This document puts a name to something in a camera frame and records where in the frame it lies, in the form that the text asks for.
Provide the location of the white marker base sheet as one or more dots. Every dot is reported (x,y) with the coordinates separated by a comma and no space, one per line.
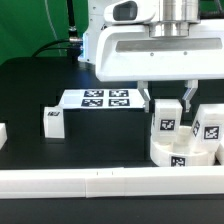
(101,99)

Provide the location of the white left fence block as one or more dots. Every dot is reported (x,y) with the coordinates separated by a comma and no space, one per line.
(3,135)

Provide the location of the white round stool seat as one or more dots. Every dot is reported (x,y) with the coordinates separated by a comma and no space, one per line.
(178,154)

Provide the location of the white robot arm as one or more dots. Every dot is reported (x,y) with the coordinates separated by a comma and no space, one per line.
(164,18)

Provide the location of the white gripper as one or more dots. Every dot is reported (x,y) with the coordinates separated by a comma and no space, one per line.
(128,53)

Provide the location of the white front fence bar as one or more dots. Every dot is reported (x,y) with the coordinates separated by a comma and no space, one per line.
(112,182)

